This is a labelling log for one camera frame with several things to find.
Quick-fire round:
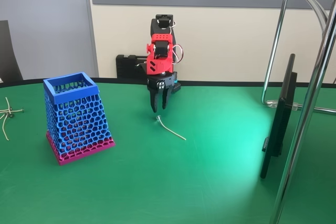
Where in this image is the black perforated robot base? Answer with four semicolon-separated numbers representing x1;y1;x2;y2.
167;71;182;94

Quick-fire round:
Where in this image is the blue and magenta mesh basket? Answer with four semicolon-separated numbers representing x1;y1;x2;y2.
43;71;117;167

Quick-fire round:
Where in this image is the black plastic case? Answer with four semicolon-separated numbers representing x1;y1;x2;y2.
115;54;149;79

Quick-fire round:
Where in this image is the green table cloth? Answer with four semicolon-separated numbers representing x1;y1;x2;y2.
0;77;336;224

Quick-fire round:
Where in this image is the clear plastic clip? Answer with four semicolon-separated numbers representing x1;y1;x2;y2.
267;99;300;111

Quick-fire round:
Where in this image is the black LED light panel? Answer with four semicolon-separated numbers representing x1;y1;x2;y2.
259;53;299;180

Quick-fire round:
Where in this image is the thick chrome pole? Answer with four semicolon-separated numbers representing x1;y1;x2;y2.
269;5;336;224

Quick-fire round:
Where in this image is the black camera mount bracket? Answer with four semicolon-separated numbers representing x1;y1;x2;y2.
134;61;149;74

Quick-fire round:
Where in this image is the red and white servo cable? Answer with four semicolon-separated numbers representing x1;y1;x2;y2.
169;20;185;65

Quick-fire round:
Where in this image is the thin chrome tube frame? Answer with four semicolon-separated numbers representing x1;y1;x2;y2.
261;0;336;114

